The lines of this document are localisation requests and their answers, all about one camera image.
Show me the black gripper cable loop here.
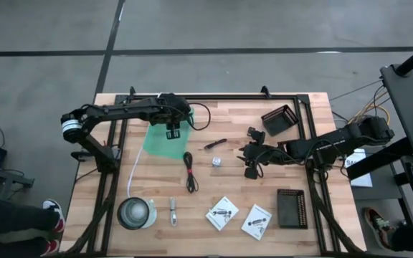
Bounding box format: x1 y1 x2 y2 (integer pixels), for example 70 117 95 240
187 102 212 132

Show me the white printed flat box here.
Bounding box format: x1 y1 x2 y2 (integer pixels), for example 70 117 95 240
240 204 273 242
204 195 240 232

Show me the black coiled cable red tie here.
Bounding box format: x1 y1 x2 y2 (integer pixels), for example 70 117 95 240
182 151 200 194

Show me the person's dark patterned shoe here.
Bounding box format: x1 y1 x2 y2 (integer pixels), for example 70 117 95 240
364 206 397 250

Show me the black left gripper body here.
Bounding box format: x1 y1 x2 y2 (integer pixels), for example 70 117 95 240
150 92 192 131

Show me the black mesh basket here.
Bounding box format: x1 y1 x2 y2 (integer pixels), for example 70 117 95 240
260 104 300 138
276 188 309 230

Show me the long white cable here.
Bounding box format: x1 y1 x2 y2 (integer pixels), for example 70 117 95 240
126 141 146 199

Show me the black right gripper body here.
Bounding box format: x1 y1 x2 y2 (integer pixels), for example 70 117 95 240
237 140 288 168

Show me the grey desk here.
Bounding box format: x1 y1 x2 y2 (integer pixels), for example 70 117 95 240
379 62 413 159

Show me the person's red white shoe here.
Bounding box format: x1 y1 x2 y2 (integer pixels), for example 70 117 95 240
39 237 62 257
42 199 66 234

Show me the black aluminium table frame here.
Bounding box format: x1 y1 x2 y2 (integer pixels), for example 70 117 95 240
65 93 364 256

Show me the black side stand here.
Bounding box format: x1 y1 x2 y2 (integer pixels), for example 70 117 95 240
0 161 35 201

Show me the yellow cable bundle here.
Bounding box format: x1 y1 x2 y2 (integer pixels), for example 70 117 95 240
347 88 391 125

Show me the pale round lid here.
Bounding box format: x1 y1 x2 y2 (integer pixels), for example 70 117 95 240
144 199 158 229

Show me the translucent green plastic bin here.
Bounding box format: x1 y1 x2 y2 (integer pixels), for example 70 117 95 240
142 109 195 161

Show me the black pen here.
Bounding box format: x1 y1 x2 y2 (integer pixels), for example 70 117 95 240
203 138 228 151

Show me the person's leg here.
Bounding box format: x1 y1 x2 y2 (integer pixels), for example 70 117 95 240
388 222 413 256
0 193 52 258

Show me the black desk beam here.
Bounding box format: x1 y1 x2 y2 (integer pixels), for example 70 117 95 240
346 137 413 181

